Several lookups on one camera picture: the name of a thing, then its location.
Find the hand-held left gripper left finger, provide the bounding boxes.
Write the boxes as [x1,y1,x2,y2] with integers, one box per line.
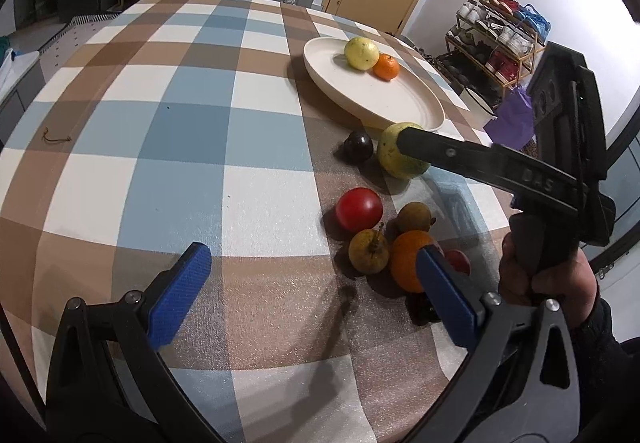
[46,242,226,443]

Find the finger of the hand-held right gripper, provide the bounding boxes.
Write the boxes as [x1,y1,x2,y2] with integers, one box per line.
[397,127,583,209]

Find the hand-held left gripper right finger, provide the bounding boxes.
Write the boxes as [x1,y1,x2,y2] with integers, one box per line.
[400,245,583,443]

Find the dark purple plum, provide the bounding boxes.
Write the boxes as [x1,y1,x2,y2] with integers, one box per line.
[343,130,375,164]
[412,293,443,326]

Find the small red fruit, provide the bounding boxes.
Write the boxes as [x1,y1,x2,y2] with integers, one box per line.
[444,249,472,276]

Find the large orange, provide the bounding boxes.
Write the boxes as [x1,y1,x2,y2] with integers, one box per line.
[390,230,442,294]

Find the green guava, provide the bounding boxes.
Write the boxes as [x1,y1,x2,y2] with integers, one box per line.
[377,122,432,180]

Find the yellow-brown pear with stem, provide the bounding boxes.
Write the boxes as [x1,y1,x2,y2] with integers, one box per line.
[348,223,391,274]

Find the cream oval plate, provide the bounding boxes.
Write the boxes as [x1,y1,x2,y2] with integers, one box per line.
[303,37,445,132]

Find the large red tomato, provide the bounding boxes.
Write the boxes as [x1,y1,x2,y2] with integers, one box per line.
[335,188,384,231]

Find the person's right forearm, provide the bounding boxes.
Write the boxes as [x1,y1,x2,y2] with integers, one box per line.
[570,298,640,443]

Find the person's right hand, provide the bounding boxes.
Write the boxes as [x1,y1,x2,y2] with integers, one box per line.
[500,233,601,329]

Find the purple plastic bag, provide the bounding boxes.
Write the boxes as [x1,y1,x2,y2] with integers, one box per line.
[484,84,538,151]

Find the brown round fruit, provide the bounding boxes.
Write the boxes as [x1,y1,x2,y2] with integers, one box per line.
[397,202,437,235]

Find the shoe rack with shoes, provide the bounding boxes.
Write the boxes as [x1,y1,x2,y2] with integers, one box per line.
[437,0,548,94]

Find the small orange mandarin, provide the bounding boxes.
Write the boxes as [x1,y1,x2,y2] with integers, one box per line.
[373,53,401,81]

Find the blue bag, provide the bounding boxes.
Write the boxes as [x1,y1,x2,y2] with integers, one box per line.
[517,4,551,40]

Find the yellow round fruit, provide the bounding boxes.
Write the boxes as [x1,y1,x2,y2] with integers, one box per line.
[344,37,379,70]

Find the grey low cabinet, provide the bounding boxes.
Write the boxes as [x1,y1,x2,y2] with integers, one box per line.
[0,38,42,124]

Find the striped rug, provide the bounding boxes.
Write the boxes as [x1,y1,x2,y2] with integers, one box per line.
[65,12,121,27]

